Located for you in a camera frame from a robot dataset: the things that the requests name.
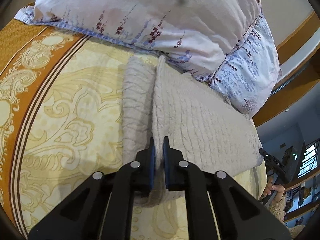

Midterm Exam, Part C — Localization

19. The pink floral left pillow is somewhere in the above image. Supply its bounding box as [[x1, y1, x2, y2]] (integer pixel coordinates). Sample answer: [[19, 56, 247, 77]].
[[15, 0, 260, 77]]

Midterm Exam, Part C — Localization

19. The right hand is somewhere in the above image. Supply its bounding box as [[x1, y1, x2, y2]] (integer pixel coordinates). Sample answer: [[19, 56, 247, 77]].
[[263, 177, 285, 203]]

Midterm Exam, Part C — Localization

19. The wooden shelf unit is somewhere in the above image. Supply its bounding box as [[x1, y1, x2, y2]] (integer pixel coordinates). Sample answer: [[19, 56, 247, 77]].
[[284, 138, 319, 228]]

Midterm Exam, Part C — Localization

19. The blue floral right pillow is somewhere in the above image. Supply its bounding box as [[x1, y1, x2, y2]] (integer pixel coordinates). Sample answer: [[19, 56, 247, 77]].
[[208, 12, 280, 119]]

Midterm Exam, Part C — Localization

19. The wooden headboard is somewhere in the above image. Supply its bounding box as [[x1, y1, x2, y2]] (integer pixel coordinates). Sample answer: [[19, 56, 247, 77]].
[[253, 12, 319, 127]]

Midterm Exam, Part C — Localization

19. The window with blue light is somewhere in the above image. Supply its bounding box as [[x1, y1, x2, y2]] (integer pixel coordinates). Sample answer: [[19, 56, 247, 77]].
[[298, 139, 319, 178]]

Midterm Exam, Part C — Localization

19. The beige cable-knit sweater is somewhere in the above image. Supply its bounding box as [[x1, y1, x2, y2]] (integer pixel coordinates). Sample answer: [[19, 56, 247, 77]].
[[122, 56, 263, 207]]

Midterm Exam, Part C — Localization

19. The yellow patterned bed sheet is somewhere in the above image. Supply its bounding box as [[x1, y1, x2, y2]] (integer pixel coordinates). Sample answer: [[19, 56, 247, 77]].
[[0, 3, 267, 240]]

